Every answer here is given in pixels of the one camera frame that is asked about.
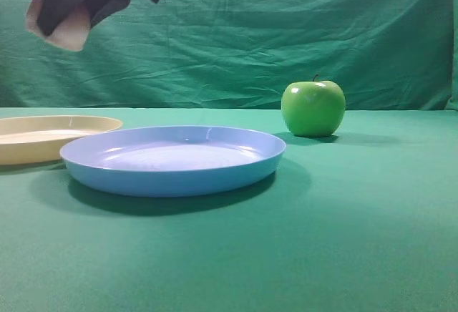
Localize green apple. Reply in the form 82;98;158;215
281;77;346;137

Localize round red-yellow bread bun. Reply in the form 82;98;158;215
25;0;91;52

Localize green backdrop cloth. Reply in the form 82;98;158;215
1;0;457;110

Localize blue plastic plate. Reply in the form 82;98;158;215
60;125;286;198

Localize yellow plastic plate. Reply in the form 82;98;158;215
1;114;123;165

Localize green table cloth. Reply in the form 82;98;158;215
1;108;457;311

